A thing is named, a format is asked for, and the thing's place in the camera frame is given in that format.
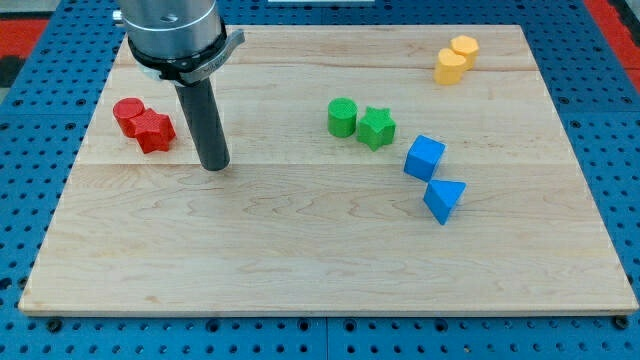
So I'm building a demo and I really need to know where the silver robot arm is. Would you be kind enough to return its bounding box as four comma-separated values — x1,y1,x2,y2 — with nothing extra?
112,0,245,86

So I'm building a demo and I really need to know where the green star block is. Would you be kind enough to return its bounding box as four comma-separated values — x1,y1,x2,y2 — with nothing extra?
356,106,396,151

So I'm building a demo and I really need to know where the blue triangle block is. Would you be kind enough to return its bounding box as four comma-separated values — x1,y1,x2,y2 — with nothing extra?
423,180,467,225

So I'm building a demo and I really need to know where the red star block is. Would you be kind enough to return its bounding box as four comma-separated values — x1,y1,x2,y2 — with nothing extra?
132,109,176,154

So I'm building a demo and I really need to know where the wooden board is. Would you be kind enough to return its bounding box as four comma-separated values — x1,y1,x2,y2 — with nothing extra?
19,25,638,317

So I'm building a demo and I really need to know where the green cylinder block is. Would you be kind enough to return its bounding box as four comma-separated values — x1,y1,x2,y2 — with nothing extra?
327,97,358,138

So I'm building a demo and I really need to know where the blue cube block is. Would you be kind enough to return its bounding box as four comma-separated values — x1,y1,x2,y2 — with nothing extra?
404,135,446,182

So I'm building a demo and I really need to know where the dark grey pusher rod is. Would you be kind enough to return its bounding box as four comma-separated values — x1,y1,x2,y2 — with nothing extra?
176,79,230,171

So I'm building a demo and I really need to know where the yellow heart block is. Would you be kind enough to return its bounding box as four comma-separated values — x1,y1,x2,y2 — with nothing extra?
433,48,467,85

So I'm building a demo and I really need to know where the yellow hexagon block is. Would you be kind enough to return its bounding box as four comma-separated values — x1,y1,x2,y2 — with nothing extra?
450,35,480,70

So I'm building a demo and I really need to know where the red cylinder block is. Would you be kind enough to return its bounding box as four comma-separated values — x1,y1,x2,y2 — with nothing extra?
112,97,145,138

